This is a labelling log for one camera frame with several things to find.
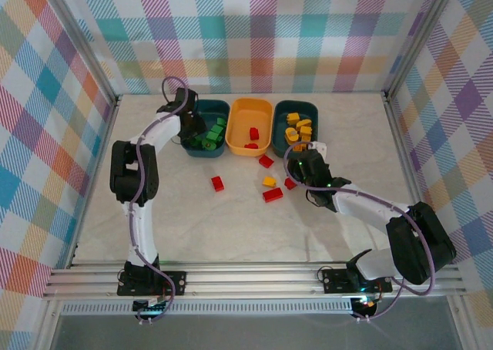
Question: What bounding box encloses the dark teal plastic container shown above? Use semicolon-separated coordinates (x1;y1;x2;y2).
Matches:
271;99;320;161
179;99;231;160

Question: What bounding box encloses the long red lego brick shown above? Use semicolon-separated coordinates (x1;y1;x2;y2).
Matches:
262;187;284;204

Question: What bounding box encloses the yellow plastic container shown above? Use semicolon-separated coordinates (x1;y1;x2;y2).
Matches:
224;97;275;157

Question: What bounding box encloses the green lit controller board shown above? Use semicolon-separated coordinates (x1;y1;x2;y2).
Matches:
132;294;173;315

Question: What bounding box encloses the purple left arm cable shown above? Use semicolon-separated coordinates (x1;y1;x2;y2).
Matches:
129;76;196;325

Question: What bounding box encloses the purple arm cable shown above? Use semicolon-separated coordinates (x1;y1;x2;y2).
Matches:
283;140;438;324
129;76;196;325

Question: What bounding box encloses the aluminium side rail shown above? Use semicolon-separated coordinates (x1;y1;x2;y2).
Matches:
65;94;123;269
383;93;450;266

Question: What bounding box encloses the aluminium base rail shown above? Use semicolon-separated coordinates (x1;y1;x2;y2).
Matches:
41;262;465;301

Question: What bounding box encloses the aluminium frame post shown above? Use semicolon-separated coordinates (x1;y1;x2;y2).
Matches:
36;0;122;108
383;0;462;101

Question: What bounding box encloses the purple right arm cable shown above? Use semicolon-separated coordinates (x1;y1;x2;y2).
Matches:
283;140;438;324

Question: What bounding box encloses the grey slotted cable duct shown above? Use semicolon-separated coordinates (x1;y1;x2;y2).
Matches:
61;301;354;315

